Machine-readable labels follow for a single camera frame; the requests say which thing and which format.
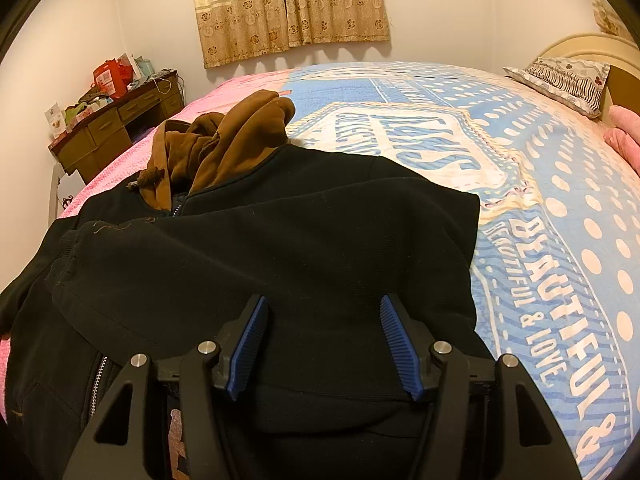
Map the red gift bag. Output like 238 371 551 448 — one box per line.
93 60 134 100

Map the beige patterned curtain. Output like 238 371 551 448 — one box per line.
194 0 390 70

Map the patterned grey pillow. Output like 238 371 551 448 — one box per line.
503 56 611 119

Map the black hooded jacket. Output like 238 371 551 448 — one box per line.
1 145 488 479

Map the pink folded blanket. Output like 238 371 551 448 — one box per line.
603 105 640 174

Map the brown hoodie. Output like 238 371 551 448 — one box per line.
128 90 295 211

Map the white bag beside desk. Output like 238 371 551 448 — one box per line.
55 170 86 216

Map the brown wooden desk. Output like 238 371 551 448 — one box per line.
49 70 184 183

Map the white greeting card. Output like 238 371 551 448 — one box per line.
44 103 66 139

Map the cream bed headboard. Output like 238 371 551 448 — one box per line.
538 32 640 126

